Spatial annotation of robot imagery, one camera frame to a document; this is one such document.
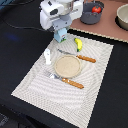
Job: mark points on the wooden handled toy knife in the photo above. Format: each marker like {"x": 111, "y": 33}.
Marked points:
{"x": 79, "y": 56}

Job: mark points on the white toy bottle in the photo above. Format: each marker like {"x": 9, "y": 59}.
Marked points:
{"x": 47, "y": 56}

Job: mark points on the beige woven placemat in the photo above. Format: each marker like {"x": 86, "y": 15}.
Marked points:
{"x": 70, "y": 103}

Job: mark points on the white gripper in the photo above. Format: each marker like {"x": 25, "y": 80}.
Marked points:
{"x": 58, "y": 14}

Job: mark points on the grey pot on stove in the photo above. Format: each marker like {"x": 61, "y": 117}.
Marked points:
{"x": 88, "y": 16}

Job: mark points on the light blue milk carton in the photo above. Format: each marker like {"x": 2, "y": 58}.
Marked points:
{"x": 60, "y": 35}

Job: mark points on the wooden handled toy fork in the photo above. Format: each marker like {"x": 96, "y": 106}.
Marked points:
{"x": 66, "y": 80}

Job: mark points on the pink toy stove board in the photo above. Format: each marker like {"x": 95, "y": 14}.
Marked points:
{"x": 107, "y": 26}

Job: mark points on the yellow toy banana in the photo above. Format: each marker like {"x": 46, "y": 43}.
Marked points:
{"x": 79, "y": 44}

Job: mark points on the beige bowl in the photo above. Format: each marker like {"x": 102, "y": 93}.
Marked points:
{"x": 122, "y": 14}

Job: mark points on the red toy tomato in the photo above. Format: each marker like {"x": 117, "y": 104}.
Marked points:
{"x": 96, "y": 9}

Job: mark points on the beige wooden plate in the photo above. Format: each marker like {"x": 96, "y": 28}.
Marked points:
{"x": 67, "y": 66}

